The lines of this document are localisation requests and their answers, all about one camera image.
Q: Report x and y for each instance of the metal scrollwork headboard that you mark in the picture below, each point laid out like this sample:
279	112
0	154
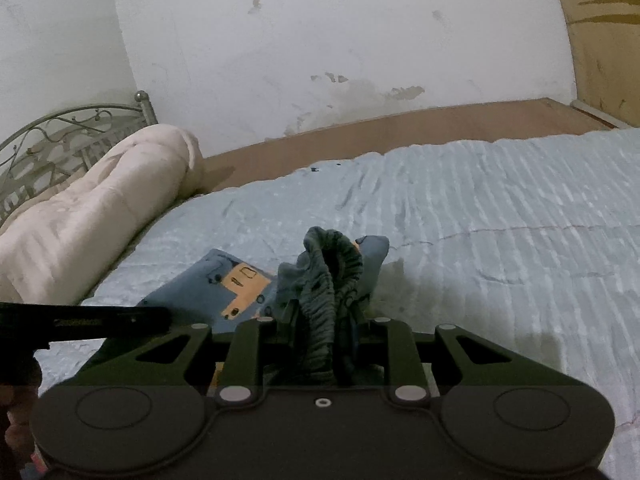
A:
142	106

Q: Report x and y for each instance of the brown wooden bed board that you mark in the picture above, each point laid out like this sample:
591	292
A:
400	125

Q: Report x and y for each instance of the rolled cream comforter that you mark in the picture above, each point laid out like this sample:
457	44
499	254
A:
100	210

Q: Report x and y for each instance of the light blue quilted bedspread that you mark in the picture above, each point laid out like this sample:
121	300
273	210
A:
500	210

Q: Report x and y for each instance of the scratched wooden panel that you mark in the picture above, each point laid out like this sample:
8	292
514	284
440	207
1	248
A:
610	60

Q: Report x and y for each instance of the blue car print pants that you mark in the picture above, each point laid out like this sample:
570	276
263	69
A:
320	280

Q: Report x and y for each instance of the person's left hand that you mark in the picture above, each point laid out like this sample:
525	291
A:
17	420

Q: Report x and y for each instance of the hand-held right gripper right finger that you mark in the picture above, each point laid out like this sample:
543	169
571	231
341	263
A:
400	355

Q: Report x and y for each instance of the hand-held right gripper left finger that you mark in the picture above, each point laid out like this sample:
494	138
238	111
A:
250	355

